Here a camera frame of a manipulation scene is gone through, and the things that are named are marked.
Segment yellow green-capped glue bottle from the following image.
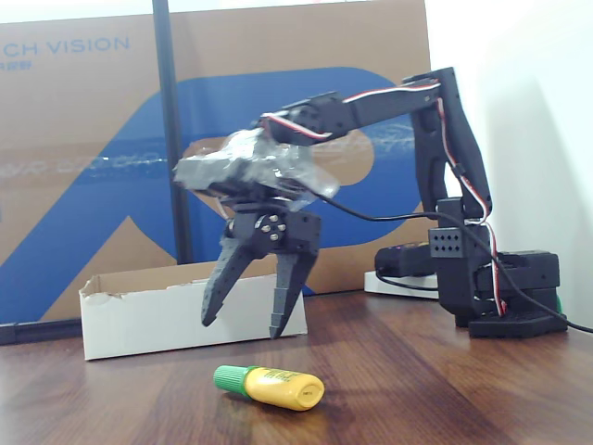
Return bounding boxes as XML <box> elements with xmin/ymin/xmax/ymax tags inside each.
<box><xmin>212</xmin><ymin>363</ymin><xmax>325</xmax><ymax>413</ymax></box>

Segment white cardboard box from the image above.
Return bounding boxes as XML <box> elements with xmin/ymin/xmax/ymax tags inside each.
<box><xmin>78</xmin><ymin>252</ymin><xmax>309</xmax><ymax>362</ymax></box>

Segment white power strip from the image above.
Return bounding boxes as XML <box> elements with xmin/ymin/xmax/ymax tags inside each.
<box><xmin>363</xmin><ymin>270</ymin><xmax>440</xmax><ymax>300</ymax></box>

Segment black power adapter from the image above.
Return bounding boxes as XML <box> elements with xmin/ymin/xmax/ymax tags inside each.
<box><xmin>373</xmin><ymin>242</ymin><xmax>437</xmax><ymax>279</ymax></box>

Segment black stand pole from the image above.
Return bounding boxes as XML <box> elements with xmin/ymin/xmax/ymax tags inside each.
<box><xmin>151</xmin><ymin>0</ymin><xmax>195</xmax><ymax>268</ymax></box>

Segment large brown blue-printed carton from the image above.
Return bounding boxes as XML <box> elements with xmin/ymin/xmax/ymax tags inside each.
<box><xmin>0</xmin><ymin>0</ymin><xmax>439</xmax><ymax>325</ymax></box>

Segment black stand foot bar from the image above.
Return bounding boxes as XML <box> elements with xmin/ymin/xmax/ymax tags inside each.
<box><xmin>0</xmin><ymin>317</ymin><xmax>84</xmax><ymax>347</ymax></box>

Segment black camera cable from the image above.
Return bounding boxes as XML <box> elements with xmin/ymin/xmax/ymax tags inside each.
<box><xmin>319</xmin><ymin>197</ymin><xmax>593</xmax><ymax>334</ymax></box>

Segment tape-wrapped black wrist camera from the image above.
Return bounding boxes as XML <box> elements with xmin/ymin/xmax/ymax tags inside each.
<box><xmin>171</xmin><ymin>127</ymin><xmax>340</xmax><ymax>210</ymax></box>

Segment red white servo wires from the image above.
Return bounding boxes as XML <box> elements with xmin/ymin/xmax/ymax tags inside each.
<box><xmin>259</xmin><ymin>78</ymin><xmax>511</xmax><ymax>319</ymax></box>

